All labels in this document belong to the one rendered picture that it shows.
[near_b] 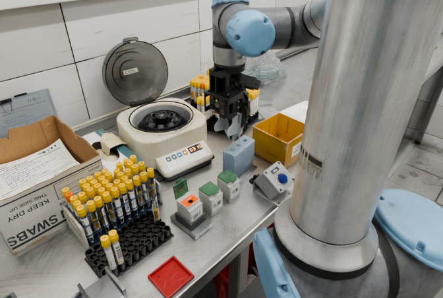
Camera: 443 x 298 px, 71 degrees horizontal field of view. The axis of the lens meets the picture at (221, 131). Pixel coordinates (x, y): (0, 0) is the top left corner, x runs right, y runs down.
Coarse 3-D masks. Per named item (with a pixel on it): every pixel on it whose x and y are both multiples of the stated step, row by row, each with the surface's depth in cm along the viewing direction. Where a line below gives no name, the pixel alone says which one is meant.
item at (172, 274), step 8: (168, 264) 66; (176, 264) 66; (152, 272) 64; (160, 272) 65; (168, 272) 65; (176, 272) 65; (184, 272) 65; (152, 280) 63; (160, 280) 63; (168, 280) 63; (176, 280) 63; (184, 280) 63; (160, 288) 61; (168, 288) 62; (176, 288) 62; (168, 296) 60
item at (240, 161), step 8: (240, 144) 87; (248, 144) 87; (224, 152) 85; (232, 152) 84; (240, 152) 85; (248, 152) 89; (224, 160) 86; (232, 160) 84; (240, 160) 86; (248, 160) 90; (224, 168) 87; (232, 168) 85; (240, 168) 88; (248, 168) 92; (256, 168) 93; (240, 176) 90; (248, 176) 90; (240, 184) 88
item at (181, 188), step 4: (180, 180) 72; (184, 180) 72; (176, 184) 71; (180, 184) 72; (184, 184) 73; (176, 188) 71; (180, 188) 72; (184, 188) 73; (176, 192) 72; (180, 192) 73; (184, 192) 74; (176, 196) 72; (180, 196) 73
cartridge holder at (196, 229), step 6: (174, 216) 76; (180, 216) 73; (204, 216) 74; (174, 222) 76; (180, 222) 74; (186, 222) 72; (192, 222) 72; (198, 222) 73; (204, 222) 75; (210, 222) 75; (186, 228) 73; (192, 228) 72; (198, 228) 73; (204, 228) 73; (192, 234) 72; (198, 234) 72
